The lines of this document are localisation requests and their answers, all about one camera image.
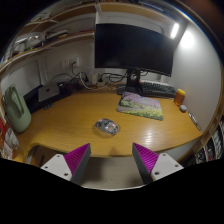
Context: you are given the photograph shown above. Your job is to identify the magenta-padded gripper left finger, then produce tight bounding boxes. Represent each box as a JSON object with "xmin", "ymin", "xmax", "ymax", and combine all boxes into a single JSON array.
[{"xmin": 40, "ymin": 143, "xmax": 92, "ymax": 186}]

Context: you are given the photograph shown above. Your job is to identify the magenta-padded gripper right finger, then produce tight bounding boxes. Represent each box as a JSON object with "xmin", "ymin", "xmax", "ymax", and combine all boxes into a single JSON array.
[{"xmin": 132, "ymin": 143, "xmax": 185, "ymax": 185}]

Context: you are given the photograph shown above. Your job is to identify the transparent computer mouse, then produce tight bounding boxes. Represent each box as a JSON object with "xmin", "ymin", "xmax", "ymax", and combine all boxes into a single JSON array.
[{"xmin": 94, "ymin": 117, "xmax": 120, "ymax": 136}]

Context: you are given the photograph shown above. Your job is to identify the floral landscape mouse pad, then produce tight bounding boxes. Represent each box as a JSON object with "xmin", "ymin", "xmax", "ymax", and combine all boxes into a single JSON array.
[{"xmin": 115, "ymin": 91, "xmax": 165, "ymax": 121}]

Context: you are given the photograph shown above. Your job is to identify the dark pen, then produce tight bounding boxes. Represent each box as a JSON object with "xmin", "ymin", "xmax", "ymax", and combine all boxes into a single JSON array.
[{"xmin": 187, "ymin": 111, "xmax": 202, "ymax": 132}]

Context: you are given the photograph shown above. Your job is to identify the row of books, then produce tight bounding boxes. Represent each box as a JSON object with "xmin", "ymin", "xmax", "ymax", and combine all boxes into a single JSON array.
[{"xmin": 194, "ymin": 116, "xmax": 224, "ymax": 164}]

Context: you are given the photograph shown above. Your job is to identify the orange jar with yellow lid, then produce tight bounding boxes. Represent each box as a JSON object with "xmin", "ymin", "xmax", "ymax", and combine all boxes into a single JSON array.
[{"xmin": 173, "ymin": 88, "xmax": 186, "ymax": 107}]

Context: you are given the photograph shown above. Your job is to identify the black keyboard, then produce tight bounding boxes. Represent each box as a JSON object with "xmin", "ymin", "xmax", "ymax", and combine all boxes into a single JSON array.
[{"xmin": 139, "ymin": 80, "xmax": 178, "ymax": 99}]

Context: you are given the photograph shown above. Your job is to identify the red and white packages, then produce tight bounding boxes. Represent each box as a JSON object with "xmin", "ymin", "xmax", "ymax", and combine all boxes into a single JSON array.
[{"xmin": 0, "ymin": 116, "xmax": 20, "ymax": 161}]

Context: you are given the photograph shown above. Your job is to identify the silver mini computer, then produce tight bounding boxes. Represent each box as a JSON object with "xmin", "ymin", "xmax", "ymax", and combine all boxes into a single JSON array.
[{"xmin": 37, "ymin": 82, "xmax": 61, "ymax": 103}]

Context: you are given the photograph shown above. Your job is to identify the black desk stand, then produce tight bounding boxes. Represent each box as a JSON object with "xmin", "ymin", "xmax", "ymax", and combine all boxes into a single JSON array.
[{"xmin": 23, "ymin": 83, "xmax": 73, "ymax": 114}]

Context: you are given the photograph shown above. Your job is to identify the pale green bag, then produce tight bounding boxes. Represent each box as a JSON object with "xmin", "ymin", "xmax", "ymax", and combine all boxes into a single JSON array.
[{"xmin": 3, "ymin": 84, "xmax": 33, "ymax": 134}]

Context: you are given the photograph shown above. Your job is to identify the white power strip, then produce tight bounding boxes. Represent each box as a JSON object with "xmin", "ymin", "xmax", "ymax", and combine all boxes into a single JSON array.
[{"xmin": 88, "ymin": 79, "xmax": 108, "ymax": 89}]

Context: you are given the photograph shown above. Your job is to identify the black computer monitor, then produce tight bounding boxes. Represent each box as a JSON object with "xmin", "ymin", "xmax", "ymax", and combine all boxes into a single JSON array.
[{"xmin": 94, "ymin": 22, "xmax": 176, "ymax": 96}]

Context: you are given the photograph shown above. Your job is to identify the bright light bar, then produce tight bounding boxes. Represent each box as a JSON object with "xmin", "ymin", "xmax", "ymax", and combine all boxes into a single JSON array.
[{"xmin": 170, "ymin": 22, "xmax": 180, "ymax": 39}]

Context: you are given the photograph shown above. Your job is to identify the white cable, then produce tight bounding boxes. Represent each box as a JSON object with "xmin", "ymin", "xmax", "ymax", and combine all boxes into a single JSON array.
[{"xmin": 78, "ymin": 71, "xmax": 108, "ymax": 91}]

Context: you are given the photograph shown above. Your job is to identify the black cable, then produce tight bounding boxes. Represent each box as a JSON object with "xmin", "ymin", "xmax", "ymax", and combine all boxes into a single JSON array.
[{"xmin": 99, "ymin": 71, "xmax": 149, "ymax": 84}]

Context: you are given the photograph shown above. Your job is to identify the white wall outlet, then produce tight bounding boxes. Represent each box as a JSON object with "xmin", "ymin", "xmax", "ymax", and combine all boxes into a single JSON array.
[{"xmin": 60, "ymin": 58, "xmax": 81, "ymax": 69}]

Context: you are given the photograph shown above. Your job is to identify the wooden wall shelf unit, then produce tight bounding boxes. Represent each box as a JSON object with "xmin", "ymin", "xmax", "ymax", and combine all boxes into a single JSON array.
[{"xmin": 0, "ymin": 2, "xmax": 98, "ymax": 74}]

